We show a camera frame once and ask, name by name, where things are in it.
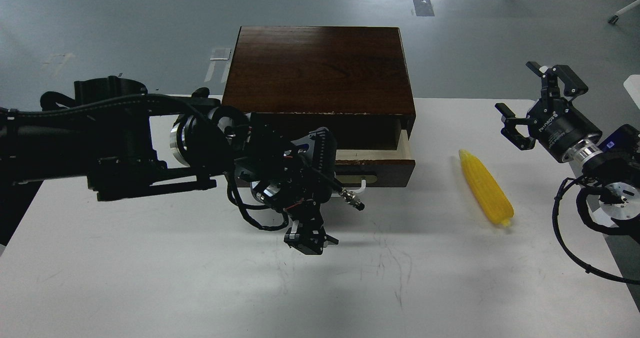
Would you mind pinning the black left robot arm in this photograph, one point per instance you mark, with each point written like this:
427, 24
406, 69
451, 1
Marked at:
130, 143

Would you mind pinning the white side table edge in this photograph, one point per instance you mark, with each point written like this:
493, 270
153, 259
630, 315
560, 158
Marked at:
632, 85

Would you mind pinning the wooden drawer with white handle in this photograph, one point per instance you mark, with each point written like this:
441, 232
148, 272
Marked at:
379, 168

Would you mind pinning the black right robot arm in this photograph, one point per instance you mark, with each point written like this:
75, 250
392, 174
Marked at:
608, 200

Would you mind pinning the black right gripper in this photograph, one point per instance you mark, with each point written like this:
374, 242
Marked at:
559, 127

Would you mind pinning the white chair leg with caster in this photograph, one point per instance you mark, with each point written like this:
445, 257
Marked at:
615, 17

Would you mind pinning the dark wooden drawer cabinet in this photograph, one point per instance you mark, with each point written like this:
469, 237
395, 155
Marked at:
351, 79

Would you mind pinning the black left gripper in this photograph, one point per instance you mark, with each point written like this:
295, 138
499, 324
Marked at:
306, 234

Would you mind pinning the yellow corn cob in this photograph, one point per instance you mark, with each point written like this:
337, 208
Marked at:
491, 198

